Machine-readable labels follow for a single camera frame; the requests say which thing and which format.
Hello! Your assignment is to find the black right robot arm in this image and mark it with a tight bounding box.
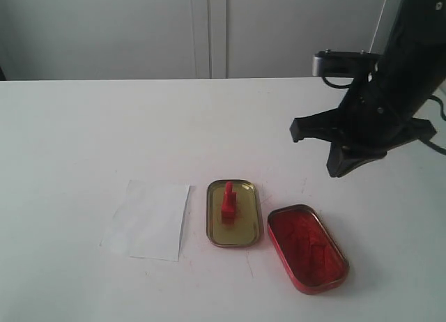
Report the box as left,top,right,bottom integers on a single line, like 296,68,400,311
290,0,445,178

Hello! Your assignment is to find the white paper sheet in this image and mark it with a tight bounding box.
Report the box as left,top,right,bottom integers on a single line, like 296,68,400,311
100,180,190,262

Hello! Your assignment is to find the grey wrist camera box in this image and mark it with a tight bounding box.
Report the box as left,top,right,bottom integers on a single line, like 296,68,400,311
312,49,380,78

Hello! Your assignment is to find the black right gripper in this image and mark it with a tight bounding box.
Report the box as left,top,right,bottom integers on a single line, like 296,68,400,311
289,56,445,178

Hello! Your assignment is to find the gold tin lid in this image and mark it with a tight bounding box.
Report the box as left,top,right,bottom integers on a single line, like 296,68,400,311
206,179,262,248

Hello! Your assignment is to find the white cabinet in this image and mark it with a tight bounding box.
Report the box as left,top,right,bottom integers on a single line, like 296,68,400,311
1,0,401,80

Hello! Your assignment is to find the red ink pad tin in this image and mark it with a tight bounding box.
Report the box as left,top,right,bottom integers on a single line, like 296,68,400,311
267,204,349,295

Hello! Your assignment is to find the red plastic stamp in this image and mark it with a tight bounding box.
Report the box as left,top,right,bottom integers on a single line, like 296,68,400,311
220,181,237,224

